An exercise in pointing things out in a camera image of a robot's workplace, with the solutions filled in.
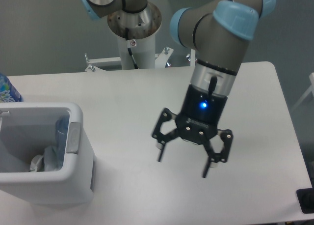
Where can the black device at table edge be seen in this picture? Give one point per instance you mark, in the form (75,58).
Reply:
(306,200)

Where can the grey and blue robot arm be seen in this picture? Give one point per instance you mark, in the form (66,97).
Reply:
(219,31)

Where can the white plastic bag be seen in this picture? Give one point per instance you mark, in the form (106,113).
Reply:
(53,158)

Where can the white pedestal foot bracket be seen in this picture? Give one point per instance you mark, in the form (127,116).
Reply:
(162,60)

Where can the clear plastic bottle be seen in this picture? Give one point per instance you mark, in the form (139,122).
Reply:
(61,131)

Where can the white plastic trash can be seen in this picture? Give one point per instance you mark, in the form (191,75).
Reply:
(26,129)

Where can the trash inside the can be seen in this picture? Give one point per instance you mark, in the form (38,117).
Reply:
(37,164)

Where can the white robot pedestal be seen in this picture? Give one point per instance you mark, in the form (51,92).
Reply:
(136,32)

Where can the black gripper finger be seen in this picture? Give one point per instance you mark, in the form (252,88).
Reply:
(162,139)
(219,152)

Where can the blue labelled water bottle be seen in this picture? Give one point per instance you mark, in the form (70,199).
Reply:
(8,93)

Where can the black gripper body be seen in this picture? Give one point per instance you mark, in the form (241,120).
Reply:
(199,116)

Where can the white frame at right edge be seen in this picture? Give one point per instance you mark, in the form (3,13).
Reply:
(307,95)

